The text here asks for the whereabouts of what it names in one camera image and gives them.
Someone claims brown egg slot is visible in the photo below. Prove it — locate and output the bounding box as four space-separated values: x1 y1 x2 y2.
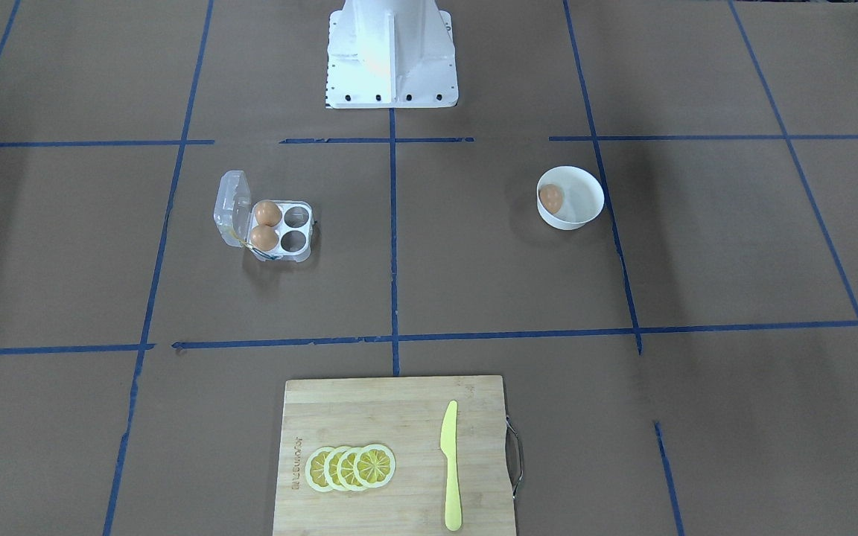
252 200 283 228
248 225 279 253

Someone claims yellow plastic knife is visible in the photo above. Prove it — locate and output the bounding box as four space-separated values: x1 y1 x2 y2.
439 400 463 532

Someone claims brown egg front slot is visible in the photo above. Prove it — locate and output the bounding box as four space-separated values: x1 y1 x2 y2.
248 225 279 253

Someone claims brown egg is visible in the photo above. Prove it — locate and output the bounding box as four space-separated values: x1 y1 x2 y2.
538 183 565 214

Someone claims bamboo cutting board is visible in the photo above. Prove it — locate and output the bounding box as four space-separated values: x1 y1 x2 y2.
273 374 517 535

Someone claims clear plastic egg box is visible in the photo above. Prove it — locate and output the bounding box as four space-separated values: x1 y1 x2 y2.
212 170 314 262

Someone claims brown egg rear slot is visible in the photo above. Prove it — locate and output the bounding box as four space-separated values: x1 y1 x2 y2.
252 200 283 228

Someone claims lemon slice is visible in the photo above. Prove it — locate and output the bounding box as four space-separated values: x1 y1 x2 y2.
323 447 350 491
355 444 396 489
304 447 336 493
336 447 366 492

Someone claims white round bowl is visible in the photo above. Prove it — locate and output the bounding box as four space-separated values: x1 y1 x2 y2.
536 165 606 231

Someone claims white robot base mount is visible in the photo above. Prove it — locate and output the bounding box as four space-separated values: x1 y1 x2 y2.
325 1 460 109

